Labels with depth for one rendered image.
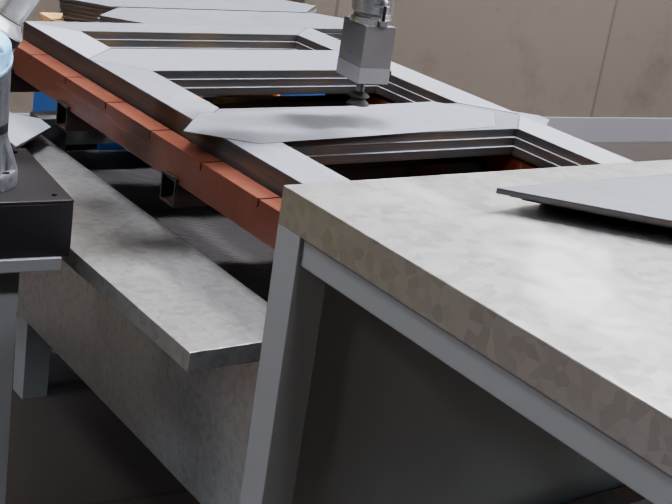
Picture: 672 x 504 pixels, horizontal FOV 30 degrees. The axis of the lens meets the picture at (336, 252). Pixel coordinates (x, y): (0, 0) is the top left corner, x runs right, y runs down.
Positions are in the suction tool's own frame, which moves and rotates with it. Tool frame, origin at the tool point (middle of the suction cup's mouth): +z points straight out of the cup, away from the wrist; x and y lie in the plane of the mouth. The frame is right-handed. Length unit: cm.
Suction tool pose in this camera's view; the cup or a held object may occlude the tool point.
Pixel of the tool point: (357, 103)
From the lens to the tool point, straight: 230.0
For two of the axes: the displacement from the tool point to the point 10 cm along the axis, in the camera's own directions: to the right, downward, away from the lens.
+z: -1.4, 9.3, 3.4
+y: -4.6, -3.7, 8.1
